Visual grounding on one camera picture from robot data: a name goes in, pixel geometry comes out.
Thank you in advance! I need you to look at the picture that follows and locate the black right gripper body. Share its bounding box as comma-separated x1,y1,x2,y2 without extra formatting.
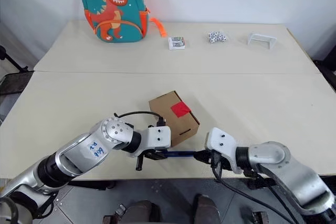
208,150,224,175

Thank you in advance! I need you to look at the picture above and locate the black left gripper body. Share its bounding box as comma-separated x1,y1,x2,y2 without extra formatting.
132,147,159,161

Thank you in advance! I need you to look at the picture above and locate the blue pen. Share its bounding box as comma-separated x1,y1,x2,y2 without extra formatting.
164,151,197,158

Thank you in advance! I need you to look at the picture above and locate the brown cardboard box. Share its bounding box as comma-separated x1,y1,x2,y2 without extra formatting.
148,90,201,148

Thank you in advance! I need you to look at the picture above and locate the red tape patch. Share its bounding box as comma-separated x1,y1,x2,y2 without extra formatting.
170,101,191,118

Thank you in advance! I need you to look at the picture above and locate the small white card box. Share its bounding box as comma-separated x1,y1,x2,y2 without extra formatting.
168,35,186,51

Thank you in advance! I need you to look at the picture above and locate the dark brown rounded shape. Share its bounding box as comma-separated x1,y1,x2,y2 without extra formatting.
193,194,220,224
125,199,161,224

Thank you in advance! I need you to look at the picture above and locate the black stand bar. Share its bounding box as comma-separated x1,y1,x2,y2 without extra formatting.
0,45,35,74

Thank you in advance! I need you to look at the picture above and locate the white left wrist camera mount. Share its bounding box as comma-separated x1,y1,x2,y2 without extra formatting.
141,126,172,154

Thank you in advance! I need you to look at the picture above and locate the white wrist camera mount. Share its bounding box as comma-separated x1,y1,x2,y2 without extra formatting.
204,127,244,175
141,126,172,154

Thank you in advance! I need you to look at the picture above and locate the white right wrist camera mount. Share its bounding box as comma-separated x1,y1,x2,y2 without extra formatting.
204,127,244,175

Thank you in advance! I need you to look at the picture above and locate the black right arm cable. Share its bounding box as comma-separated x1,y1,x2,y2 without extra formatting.
211,161,302,224

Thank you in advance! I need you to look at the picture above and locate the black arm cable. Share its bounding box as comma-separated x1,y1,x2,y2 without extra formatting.
211,161,302,224
113,111,167,128

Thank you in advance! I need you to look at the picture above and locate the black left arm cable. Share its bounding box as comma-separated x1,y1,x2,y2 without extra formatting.
113,111,167,128

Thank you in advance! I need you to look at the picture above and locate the black table bracket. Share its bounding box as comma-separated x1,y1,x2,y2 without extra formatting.
245,174,277,190

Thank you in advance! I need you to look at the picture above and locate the white miniature goal frame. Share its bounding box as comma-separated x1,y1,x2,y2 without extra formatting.
247,32,278,51

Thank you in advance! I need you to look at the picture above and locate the black equipment frame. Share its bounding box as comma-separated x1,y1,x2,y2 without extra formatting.
312,41,336,91

